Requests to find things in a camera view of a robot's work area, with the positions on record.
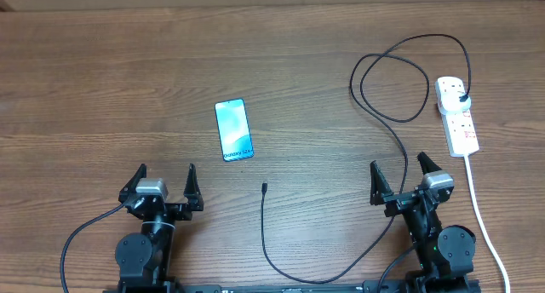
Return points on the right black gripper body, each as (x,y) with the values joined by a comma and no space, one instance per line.
(399,202)

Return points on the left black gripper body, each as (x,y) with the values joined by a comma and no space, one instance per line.
(176,212)

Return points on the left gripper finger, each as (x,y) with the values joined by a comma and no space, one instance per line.
(130,186)
(192,191)

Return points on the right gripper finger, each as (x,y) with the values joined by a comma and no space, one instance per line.
(427,164)
(379,186)

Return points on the Samsung Galaxy smartphone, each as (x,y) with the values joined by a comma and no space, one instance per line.
(234,130)

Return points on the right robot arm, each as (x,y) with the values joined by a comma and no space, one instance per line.
(445,253)

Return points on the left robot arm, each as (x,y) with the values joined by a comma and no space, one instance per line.
(144,257)

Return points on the white charger plug adapter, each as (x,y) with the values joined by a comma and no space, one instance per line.
(452,103)

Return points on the white power strip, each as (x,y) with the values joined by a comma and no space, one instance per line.
(459,129)

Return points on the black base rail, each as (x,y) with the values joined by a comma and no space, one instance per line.
(294,288)

